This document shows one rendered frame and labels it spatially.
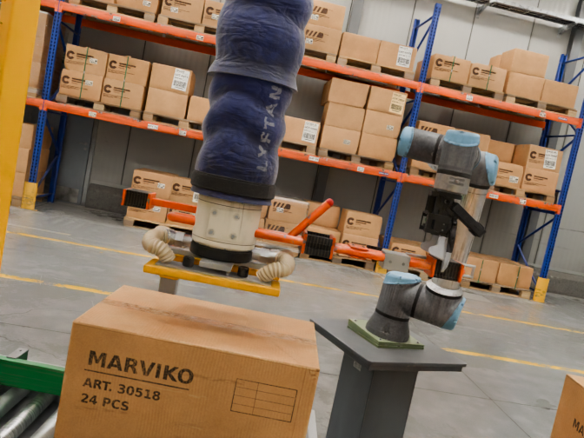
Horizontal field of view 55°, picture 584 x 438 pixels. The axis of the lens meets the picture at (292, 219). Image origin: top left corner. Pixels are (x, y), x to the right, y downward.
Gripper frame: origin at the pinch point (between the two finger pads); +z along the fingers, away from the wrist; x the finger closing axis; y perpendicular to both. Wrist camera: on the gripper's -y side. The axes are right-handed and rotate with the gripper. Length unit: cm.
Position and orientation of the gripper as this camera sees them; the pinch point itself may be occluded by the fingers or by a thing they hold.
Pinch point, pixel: (440, 266)
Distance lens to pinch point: 159.0
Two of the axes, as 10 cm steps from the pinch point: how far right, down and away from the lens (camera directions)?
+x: 0.0, 0.9, -10.0
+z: -2.0, 9.8, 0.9
